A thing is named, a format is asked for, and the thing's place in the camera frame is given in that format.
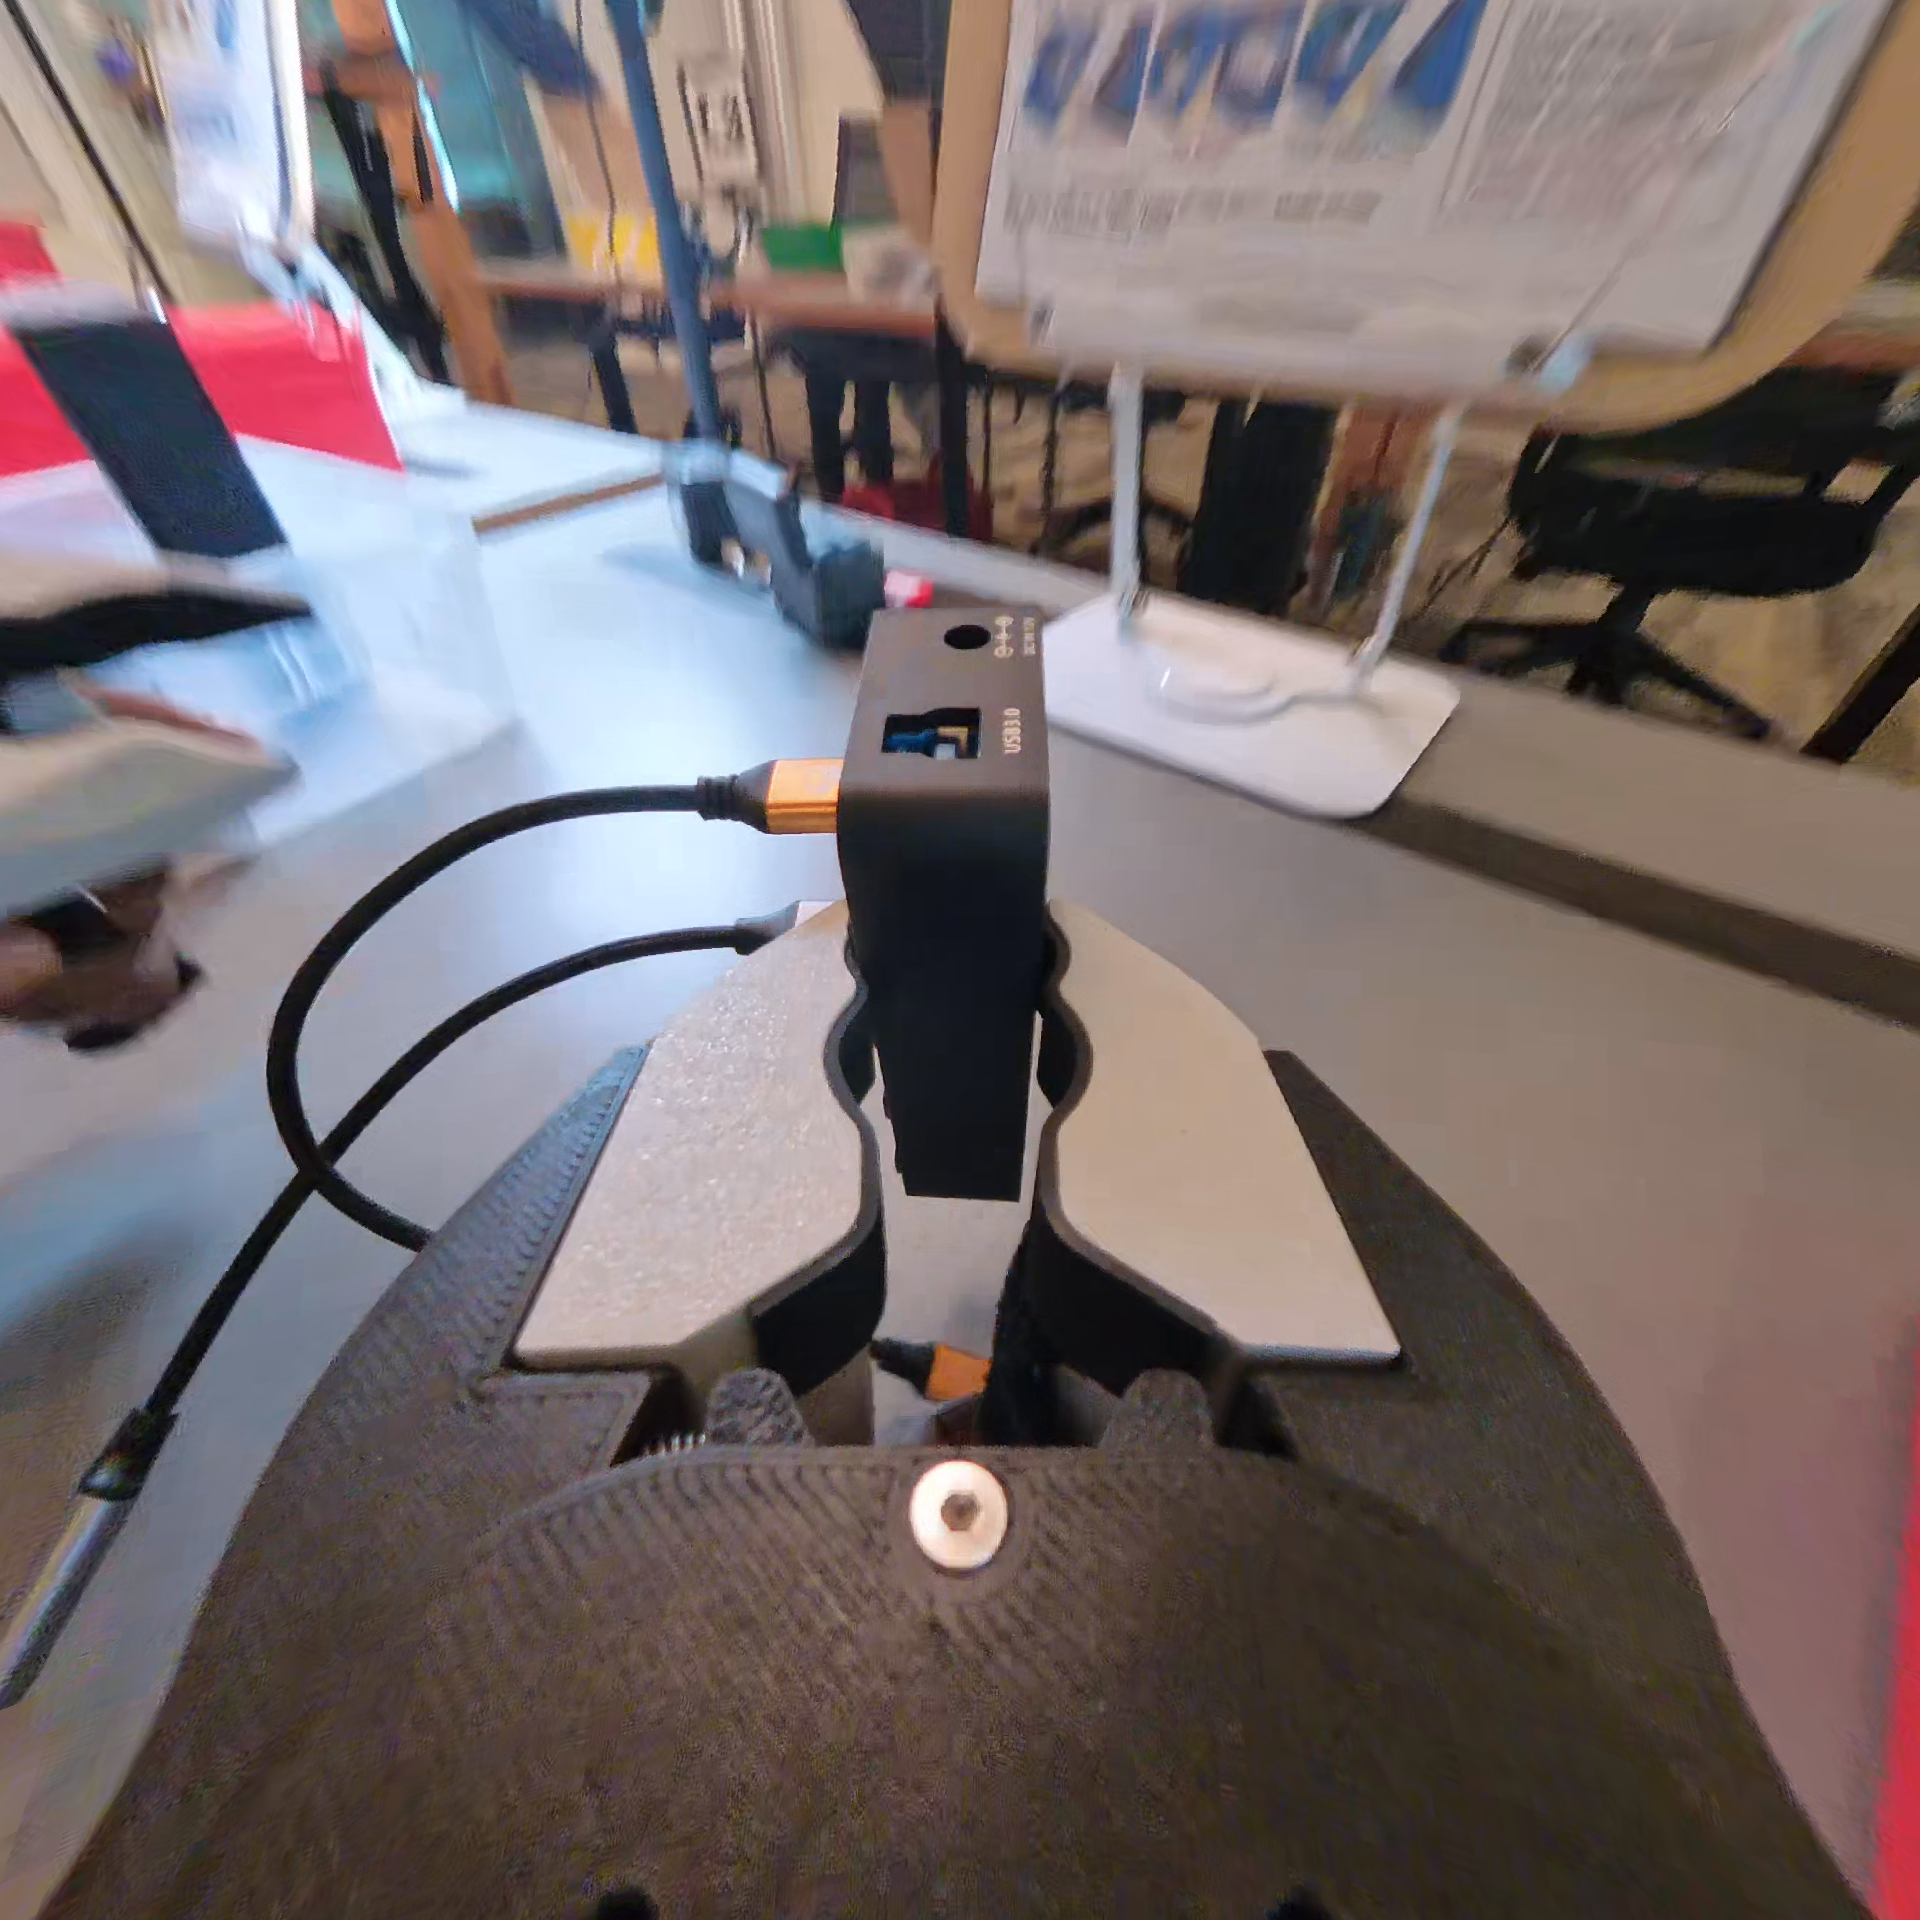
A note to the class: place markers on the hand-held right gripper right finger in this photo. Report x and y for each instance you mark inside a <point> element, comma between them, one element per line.
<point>1200,1171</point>

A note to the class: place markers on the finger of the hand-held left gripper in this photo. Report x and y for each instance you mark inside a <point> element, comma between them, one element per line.
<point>120,810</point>
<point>90,592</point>

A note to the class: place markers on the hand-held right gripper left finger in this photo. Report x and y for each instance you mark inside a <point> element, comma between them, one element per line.
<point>704,1141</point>

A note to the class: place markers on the black usb hub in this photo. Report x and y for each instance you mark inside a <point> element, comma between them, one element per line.
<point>938,902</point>

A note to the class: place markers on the clear acrylic box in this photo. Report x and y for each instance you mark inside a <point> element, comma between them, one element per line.
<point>388,646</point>

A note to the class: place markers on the white metal stand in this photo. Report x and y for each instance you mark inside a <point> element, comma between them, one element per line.
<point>1243,705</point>

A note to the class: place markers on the wooden easel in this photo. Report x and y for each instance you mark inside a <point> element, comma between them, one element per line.
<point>441,255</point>

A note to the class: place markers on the blue pole with black clamp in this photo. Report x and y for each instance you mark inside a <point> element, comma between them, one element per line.
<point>751,510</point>

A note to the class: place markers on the green box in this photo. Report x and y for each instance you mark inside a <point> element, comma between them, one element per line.
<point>797,248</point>

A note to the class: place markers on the black office chair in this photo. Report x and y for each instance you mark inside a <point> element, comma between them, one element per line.
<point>1693,525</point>

